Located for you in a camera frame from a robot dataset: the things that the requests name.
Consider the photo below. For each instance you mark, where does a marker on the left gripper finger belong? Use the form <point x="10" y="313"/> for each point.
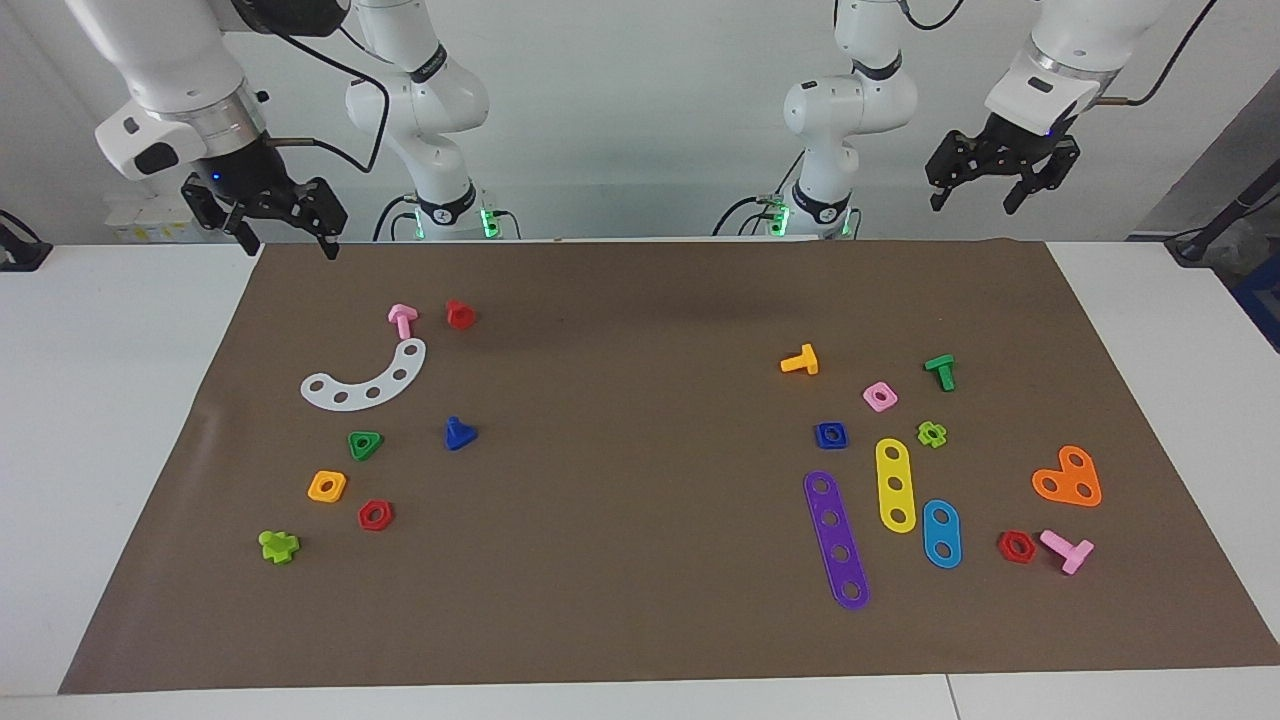
<point x="955" y="160"/>
<point x="1050" y="168"/>

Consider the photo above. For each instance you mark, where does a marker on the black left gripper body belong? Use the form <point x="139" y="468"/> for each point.
<point x="1020" y="150"/>

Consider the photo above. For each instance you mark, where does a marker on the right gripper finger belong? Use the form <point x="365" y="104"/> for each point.
<point x="325" y="210"/>
<point x="215" y="208"/>

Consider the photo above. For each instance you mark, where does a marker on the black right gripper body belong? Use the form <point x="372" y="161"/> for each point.
<point x="245" y="170"/>

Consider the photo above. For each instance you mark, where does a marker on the blue triangle screw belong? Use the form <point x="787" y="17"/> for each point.
<point x="458" y="437"/>

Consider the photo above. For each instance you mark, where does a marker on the blue square nut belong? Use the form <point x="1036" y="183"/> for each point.
<point x="843" y="440"/>

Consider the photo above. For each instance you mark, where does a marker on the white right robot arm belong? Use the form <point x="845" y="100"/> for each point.
<point x="170" y="50"/>

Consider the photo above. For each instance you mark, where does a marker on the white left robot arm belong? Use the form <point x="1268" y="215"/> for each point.
<point x="850" y="100"/>

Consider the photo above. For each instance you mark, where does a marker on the pink plastic screw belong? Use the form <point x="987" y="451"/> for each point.
<point x="401" y="322"/>
<point x="1068" y="553"/>

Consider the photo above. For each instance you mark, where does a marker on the red plastic screw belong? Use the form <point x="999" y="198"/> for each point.
<point x="460" y="316"/>

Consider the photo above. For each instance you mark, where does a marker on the green plastic screw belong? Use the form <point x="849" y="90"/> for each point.
<point x="943" y="372"/>

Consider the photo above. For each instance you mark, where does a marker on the green triangle nut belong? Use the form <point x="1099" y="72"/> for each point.
<point x="376" y="437"/>

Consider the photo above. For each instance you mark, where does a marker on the pink square nut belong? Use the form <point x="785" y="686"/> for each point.
<point x="870" y="390"/>

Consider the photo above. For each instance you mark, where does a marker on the yellow-orange plastic screw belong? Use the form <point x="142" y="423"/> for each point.
<point x="803" y="360"/>

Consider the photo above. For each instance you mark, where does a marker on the lime green cross nut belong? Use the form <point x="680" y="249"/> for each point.
<point x="924" y="430"/>

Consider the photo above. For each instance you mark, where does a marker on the orange square nut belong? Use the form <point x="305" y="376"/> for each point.
<point x="314" y="492"/>

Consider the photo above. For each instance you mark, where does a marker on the red hex nut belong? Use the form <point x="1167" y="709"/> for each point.
<point x="1003" y="545"/>
<point x="363" y="513"/>

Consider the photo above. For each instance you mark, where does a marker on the lime green cross screw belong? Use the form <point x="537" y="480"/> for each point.
<point x="277" y="547"/>

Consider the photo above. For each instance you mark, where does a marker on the black stand pole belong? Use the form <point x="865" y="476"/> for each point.
<point x="1225" y="220"/>

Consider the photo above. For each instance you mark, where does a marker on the white curved five-hole plate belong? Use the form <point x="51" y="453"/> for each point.
<point x="357" y="399"/>

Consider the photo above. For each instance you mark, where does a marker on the blue box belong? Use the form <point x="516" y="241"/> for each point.
<point x="1262" y="300"/>

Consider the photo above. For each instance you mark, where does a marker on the orange three-hole corner plate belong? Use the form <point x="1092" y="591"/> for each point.
<point x="1068" y="480"/>

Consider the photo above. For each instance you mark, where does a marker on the yellow three-hole plate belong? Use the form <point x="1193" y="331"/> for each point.
<point x="895" y="470"/>

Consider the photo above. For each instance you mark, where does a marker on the blue two-hole plate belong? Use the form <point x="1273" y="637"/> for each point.
<point x="941" y="534"/>

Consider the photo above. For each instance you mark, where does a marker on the purple four-hole plate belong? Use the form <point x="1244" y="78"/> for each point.
<point x="835" y="536"/>

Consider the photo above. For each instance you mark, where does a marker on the brown table mat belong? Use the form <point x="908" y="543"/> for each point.
<point x="640" y="500"/>

